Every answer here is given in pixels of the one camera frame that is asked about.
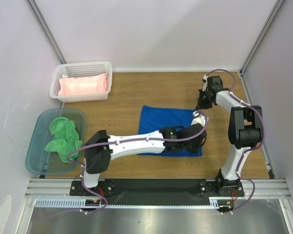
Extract blue towel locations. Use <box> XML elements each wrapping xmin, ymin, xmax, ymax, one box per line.
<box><xmin>136</xmin><ymin>105</ymin><xmax>203</xmax><ymax>158</ymax></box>

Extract pink towel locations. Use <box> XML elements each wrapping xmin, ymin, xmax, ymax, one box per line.
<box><xmin>58</xmin><ymin>73</ymin><xmax>109</xmax><ymax>96</ymax></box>

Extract white perforated plastic basket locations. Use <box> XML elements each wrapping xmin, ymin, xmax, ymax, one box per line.
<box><xmin>49</xmin><ymin>61</ymin><xmax>112</xmax><ymax>103</ymax></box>

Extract green towel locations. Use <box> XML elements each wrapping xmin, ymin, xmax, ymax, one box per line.
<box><xmin>44</xmin><ymin>117</ymin><xmax>83</xmax><ymax>163</ymax></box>

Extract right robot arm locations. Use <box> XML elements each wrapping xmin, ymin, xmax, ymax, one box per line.
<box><xmin>197</xmin><ymin>75</ymin><xmax>264</xmax><ymax>196</ymax></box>

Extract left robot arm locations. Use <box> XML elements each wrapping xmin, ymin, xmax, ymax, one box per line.
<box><xmin>80</xmin><ymin>123</ymin><xmax>207</xmax><ymax>195</ymax></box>

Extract blue translucent plastic tub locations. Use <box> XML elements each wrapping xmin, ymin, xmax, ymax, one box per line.
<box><xmin>26</xmin><ymin>108</ymin><xmax>85</xmax><ymax>176</ymax></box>

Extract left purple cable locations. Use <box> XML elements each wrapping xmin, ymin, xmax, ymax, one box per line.
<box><xmin>39</xmin><ymin>111</ymin><xmax>209</xmax><ymax>220</ymax></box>

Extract purple cable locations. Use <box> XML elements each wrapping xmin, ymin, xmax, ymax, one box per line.
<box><xmin>206</xmin><ymin>68</ymin><xmax>266</xmax><ymax>215</ymax></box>
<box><xmin>39</xmin><ymin>111</ymin><xmax>209</xmax><ymax>220</ymax></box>

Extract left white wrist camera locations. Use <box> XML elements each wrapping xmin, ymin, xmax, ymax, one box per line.
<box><xmin>191</xmin><ymin>111</ymin><xmax>209</xmax><ymax>127</ymax></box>

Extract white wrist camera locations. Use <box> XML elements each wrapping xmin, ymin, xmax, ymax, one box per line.
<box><xmin>191</xmin><ymin>111</ymin><xmax>209</xmax><ymax>127</ymax></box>
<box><xmin>202</xmin><ymin>75</ymin><xmax>208</xmax><ymax>92</ymax></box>

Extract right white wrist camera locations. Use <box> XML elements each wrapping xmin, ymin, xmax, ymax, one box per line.
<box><xmin>202</xmin><ymin>75</ymin><xmax>208</xmax><ymax>92</ymax></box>

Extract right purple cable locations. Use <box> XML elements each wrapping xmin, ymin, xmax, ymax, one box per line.
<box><xmin>206</xmin><ymin>68</ymin><xmax>266</xmax><ymax>215</ymax></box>

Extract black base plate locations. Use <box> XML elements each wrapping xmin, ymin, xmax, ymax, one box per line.
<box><xmin>69</xmin><ymin>178</ymin><xmax>245</xmax><ymax>206</ymax></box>

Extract right aluminium frame post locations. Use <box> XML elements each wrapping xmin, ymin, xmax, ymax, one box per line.
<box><xmin>240</xmin><ymin>0</ymin><xmax>286</xmax><ymax>74</ymax></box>

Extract aluminium frame post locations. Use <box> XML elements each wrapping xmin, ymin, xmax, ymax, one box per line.
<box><xmin>25</xmin><ymin>0</ymin><xmax>66</xmax><ymax>64</ymax></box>
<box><xmin>240</xmin><ymin>0</ymin><xmax>286</xmax><ymax>74</ymax></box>

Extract slotted aluminium rail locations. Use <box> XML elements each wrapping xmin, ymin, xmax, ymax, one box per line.
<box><xmin>25</xmin><ymin>179</ymin><xmax>291</xmax><ymax>211</ymax></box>

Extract left aluminium frame post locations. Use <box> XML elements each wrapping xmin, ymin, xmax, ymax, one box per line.
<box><xmin>25</xmin><ymin>0</ymin><xmax>66</xmax><ymax>64</ymax></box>

